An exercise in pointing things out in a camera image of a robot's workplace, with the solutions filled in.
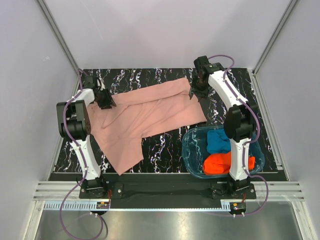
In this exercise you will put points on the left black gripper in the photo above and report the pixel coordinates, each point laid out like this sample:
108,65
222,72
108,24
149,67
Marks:
109,100

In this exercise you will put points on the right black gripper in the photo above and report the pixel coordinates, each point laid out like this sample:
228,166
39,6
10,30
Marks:
203,95

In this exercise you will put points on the pink t shirt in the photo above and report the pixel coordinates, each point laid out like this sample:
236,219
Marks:
139,114

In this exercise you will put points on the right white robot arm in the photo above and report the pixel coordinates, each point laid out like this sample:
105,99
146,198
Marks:
240,123

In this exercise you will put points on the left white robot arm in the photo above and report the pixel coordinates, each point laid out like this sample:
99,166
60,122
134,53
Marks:
74,124

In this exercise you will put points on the blue transparent plastic bin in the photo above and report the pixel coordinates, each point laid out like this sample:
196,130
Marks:
194,152

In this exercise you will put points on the blue t shirt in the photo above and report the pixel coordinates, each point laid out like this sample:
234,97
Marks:
218,142

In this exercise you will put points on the orange t shirt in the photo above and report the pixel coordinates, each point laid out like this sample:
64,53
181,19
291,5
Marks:
217,164

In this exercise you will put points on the left small control board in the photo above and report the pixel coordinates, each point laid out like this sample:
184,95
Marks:
103,205

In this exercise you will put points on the small control board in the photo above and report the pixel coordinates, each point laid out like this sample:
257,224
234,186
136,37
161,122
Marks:
239,206
103,205

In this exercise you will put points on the right small control board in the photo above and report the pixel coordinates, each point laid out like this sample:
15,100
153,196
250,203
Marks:
239,206

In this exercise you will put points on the left aluminium corner post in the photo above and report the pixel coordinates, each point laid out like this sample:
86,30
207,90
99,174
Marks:
57,33

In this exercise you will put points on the aluminium corner post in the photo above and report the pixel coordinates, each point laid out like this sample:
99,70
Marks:
275,35
57,33

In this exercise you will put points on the aluminium frame rail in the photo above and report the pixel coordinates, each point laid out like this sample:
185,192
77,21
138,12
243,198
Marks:
57,190

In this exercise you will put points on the right aluminium corner post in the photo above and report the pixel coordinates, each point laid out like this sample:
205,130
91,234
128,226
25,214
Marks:
275,35

